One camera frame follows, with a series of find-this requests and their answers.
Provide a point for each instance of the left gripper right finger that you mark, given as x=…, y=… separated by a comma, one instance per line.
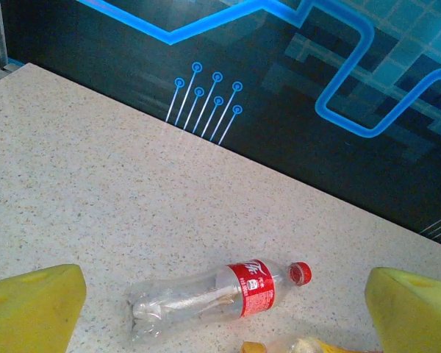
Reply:
x=415, y=316

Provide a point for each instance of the red label cola bottle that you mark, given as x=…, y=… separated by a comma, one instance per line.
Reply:
x=251, y=287

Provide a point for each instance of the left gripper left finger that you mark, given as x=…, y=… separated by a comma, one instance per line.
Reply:
x=29, y=312

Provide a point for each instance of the orange juice bottle yellow cap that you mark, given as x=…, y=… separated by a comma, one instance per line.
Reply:
x=316, y=347

